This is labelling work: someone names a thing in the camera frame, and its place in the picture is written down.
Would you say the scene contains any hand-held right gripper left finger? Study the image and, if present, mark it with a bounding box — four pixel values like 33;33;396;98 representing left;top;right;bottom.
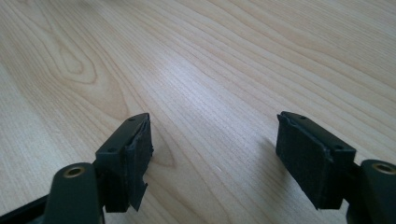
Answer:
92;112;155;214

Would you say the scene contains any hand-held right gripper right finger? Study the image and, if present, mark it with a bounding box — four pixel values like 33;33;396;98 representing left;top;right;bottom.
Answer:
275;110;358;211

